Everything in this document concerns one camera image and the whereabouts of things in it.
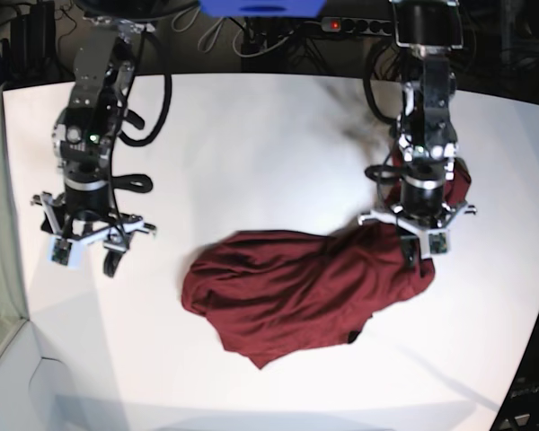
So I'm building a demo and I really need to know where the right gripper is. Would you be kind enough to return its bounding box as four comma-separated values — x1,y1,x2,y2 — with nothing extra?
31,181,157,278

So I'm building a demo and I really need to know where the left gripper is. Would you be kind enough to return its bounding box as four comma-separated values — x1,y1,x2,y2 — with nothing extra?
358,179,476,268

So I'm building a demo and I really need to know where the dark red t-shirt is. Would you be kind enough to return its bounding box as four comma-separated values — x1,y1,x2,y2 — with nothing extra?
179,152,473,372

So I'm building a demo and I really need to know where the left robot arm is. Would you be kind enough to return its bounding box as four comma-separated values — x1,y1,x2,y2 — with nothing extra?
358,1,476,267

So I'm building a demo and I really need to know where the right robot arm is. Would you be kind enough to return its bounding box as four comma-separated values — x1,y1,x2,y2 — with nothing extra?
31,1,172,277

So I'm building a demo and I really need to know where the black power strip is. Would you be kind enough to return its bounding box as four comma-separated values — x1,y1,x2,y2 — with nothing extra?
320,17,393,37

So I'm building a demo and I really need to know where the blue box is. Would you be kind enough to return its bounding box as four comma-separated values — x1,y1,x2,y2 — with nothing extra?
199,0,326,18

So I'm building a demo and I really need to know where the white cable loop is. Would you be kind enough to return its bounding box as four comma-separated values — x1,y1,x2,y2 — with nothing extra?
170,8,293,57

